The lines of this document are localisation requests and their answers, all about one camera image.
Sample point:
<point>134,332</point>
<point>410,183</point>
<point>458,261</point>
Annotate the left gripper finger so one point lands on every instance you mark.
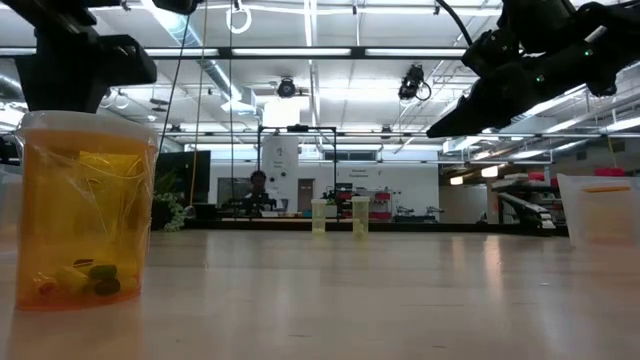
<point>60,85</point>

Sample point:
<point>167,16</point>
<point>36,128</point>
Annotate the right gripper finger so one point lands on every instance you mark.
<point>490,100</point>

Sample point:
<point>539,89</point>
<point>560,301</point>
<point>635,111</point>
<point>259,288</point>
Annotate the wide orange pill bottle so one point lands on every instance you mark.
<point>85,210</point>

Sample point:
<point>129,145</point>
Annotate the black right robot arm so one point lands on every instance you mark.
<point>620,25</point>

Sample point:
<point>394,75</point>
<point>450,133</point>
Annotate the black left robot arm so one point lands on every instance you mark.
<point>175,5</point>

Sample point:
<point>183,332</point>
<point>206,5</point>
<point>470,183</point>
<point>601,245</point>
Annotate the black ceiling fixture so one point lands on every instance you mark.
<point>604,90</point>

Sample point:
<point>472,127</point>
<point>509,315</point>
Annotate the red container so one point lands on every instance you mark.
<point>609,171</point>
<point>536,176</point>

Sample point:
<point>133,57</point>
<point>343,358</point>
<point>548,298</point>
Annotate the grey black machine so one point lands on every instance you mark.
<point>525,210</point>

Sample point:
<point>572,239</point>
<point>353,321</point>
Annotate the red storage shelves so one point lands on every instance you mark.
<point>382,197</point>

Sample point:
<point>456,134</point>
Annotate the black monitor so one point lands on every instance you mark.
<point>185,175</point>

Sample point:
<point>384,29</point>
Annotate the potted green plant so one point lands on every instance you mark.
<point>170,210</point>

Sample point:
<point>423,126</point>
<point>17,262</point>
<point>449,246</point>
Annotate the black crossbar with light strips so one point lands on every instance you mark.
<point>225,52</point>

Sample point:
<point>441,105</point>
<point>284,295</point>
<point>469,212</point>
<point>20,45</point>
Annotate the white pillar sign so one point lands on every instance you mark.
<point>280,160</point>

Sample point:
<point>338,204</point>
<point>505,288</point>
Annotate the person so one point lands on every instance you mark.
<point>258,182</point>

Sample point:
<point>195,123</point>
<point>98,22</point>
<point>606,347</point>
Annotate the black ceiling camera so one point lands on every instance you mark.
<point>412,82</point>
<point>286,87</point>

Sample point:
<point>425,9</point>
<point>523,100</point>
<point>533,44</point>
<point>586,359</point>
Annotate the black metal table frame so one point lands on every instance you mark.
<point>425,226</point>

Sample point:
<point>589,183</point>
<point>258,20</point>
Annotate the silver ventilation duct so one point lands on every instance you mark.
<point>215,75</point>

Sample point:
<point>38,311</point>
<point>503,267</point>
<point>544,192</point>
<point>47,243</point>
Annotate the black background rig frame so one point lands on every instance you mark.
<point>297,129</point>

